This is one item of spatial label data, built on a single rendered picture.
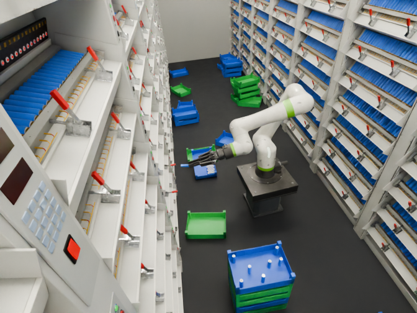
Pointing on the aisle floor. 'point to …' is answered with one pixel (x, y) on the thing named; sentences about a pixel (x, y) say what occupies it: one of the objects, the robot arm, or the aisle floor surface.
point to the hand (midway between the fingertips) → (193, 163)
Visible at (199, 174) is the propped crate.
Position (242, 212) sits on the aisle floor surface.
